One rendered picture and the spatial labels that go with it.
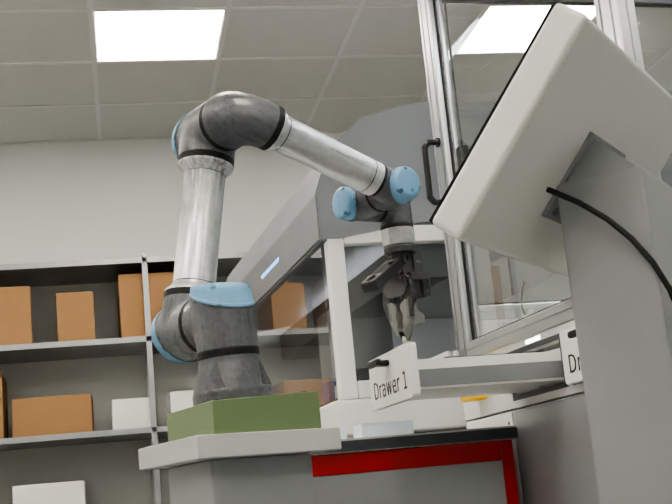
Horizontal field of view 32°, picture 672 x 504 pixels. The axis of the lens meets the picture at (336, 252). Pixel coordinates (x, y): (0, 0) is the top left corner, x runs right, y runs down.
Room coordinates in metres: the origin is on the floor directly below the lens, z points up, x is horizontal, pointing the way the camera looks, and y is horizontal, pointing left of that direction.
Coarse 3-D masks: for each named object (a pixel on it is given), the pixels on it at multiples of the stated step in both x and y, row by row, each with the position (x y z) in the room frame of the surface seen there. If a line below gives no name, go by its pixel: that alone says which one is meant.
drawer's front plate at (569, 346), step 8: (568, 328) 2.36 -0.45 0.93; (560, 336) 2.39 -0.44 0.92; (568, 344) 2.36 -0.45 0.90; (576, 344) 2.33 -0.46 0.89; (568, 352) 2.37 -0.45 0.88; (576, 352) 2.33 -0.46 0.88; (568, 360) 2.37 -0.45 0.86; (576, 360) 2.34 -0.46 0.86; (568, 368) 2.38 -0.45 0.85; (576, 368) 2.34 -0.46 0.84; (568, 376) 2.38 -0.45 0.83; (576, 376) 2.35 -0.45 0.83
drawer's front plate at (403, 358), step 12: (396, 348) 2.41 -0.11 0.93; (408, 348) 2.34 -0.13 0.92; (372, 360) 2.58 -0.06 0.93; (396, 360) 2.42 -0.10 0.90; (408, 360) 2.34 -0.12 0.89; (372, 372) 2.59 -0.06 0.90; (384, 372) 2.50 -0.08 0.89; (396, 372) 2.42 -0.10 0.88; (408, 372) 2.35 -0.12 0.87; (372, 384) 2.60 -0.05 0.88; (396, 384) 2.43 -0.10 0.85; (408, 384) 2.36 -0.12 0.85; (372, 396) 2.61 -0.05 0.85; (396, 396) 2.44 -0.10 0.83; (408, 396) 2.36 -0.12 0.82; (384, 408) 2.57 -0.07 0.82
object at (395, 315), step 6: (390, 306) 2.60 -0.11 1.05; (396, 306) 2.59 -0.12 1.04; (390, 312) 2.61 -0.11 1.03; (396, 312) 2.59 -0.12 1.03; (390, 318) 2.61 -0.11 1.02; (396, 318) 2.60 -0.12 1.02; (402, 318) 2.62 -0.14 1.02; (396, 324) 2.60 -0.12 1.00; (402, 324) 2.62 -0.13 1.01; (396, 330) 2.60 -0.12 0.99; (402, 330) 2.60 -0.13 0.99; (402, 336) 2.60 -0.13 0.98
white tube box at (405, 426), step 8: (360, 424) 2.71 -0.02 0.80; (368, 424) 2.70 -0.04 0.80; (376, 424) 2.71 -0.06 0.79; (384, 424) 2.71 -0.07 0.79; (392, 424) 2.72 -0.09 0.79; (400, 424) 2.72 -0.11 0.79; (408, 424) 2.73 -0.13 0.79; (360, 432) 2.71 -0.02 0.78; (368, 432) 2.70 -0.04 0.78; (376, 432) 2.71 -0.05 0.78; (384, 432) 2.71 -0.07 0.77; (392, 432) 2.72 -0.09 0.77; (400, 432) 2.72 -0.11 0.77; (408, 432) 2.73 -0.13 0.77
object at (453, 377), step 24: (432, 360) 2.37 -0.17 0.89; (456, 360) 2.38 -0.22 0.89; (480, 360) 2.40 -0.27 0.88; (504, 360) 2.41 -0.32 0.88; (528, 360) 2.42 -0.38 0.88; (552, 360) 2.44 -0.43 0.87; (432, 384) 2.36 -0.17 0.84; (456, 384) 2.38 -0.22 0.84; (480, 384) 2.39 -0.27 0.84; (504, 384) 2.42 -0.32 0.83; (528, 384) 2.48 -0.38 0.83; (552, 384) 2.54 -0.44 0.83
